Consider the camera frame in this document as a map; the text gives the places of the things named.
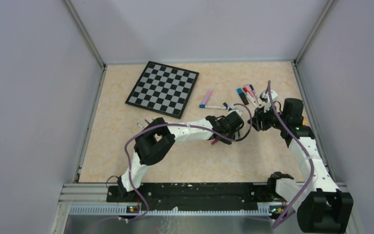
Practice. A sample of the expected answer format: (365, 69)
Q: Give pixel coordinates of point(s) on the white marker blue cap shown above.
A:
(212, 107)

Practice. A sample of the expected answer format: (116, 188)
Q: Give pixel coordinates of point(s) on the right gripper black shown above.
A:
(259, 113)

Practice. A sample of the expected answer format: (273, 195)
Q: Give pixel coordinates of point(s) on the white marker red cap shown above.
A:
(249, 97)

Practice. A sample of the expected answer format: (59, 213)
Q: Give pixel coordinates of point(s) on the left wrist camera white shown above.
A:
(236, 110)

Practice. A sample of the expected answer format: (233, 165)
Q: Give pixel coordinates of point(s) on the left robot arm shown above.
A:
(153, 143)

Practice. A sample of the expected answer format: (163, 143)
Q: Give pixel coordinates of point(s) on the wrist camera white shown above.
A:
(268, 97)
(236, 110)

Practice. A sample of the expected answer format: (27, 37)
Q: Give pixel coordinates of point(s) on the thin marker pink cap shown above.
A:
(249, 90)

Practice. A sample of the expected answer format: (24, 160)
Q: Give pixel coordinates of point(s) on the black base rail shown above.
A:
(200, 197)

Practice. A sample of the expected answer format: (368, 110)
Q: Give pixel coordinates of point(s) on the black highlighter blue cap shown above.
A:
(242, 96)

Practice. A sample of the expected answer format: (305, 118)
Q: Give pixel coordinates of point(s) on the black grey chessboard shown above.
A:
(163, 89)

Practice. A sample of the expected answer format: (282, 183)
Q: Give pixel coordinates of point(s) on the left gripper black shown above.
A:
(233, 132)

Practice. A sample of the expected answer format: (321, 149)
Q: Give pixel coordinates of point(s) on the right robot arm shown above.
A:
(320, 205)

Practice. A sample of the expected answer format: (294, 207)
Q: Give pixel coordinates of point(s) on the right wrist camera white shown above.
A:
(268, 97)

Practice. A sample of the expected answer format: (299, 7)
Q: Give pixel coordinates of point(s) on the thin marker navy cap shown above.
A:
(255, 95)

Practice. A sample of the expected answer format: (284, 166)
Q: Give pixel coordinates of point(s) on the lilac highlighter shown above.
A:
(207, 96)

